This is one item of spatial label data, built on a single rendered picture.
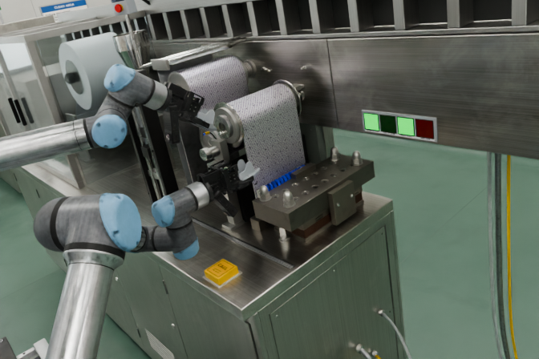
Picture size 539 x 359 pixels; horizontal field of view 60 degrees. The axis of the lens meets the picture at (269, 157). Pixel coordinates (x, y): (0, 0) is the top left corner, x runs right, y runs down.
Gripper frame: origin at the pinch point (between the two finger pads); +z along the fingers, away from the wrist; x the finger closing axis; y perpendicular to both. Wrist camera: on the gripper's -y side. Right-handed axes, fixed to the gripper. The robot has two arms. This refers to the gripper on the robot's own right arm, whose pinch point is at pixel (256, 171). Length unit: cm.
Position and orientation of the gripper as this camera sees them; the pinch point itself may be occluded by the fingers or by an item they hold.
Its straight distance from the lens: 147.2
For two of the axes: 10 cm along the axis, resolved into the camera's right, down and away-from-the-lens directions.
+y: -1.8, -9.1, -3.6
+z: 7.3, -3.7, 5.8
